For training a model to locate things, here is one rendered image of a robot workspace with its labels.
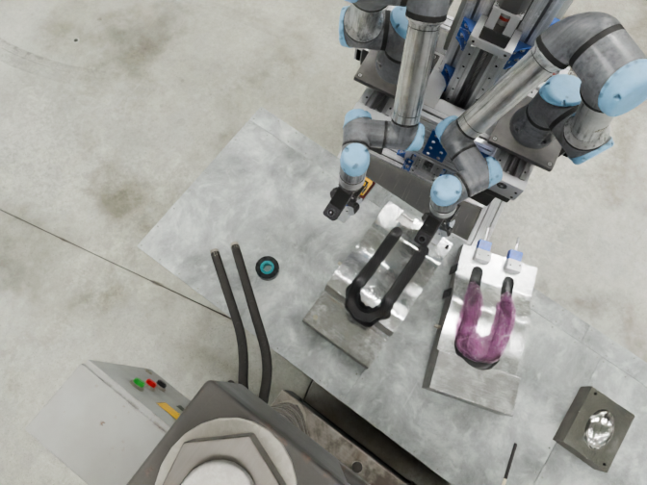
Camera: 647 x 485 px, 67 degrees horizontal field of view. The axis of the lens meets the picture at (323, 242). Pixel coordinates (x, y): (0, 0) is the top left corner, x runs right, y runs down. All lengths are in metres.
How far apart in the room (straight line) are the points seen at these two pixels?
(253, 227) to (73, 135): 1.59
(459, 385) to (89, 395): 1.04
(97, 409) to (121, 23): 2.71
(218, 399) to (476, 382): 1.24
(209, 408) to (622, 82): 0.99
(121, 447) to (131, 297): 1.67
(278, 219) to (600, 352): 1.18
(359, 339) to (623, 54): 1.03
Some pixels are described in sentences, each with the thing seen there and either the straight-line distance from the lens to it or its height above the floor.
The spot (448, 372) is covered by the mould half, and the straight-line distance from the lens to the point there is 1.59.
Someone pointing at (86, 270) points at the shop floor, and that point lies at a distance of 2.76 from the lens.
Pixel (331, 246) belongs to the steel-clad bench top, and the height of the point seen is 0.80.
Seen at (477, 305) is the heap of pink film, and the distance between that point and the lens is 1.64.
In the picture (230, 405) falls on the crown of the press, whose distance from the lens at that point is 0.44.
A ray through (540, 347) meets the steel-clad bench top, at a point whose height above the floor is 0.80.
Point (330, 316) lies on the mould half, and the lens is 1.60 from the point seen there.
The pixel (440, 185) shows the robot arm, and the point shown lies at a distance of 1.31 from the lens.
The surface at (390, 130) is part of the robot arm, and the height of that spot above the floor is 1.28.
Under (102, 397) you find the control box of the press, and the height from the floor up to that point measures 1.47.
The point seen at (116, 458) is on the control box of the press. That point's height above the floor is 1.47.
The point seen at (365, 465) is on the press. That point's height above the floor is 0.79.
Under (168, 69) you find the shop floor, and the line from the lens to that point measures 3.15.
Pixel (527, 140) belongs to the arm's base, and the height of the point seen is 1.07.
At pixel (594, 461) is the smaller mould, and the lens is 1.80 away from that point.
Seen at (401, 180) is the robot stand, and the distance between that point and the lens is 2.50.
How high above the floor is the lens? 2.44
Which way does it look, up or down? 73 degrees down
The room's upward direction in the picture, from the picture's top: 5 degrees clockwise
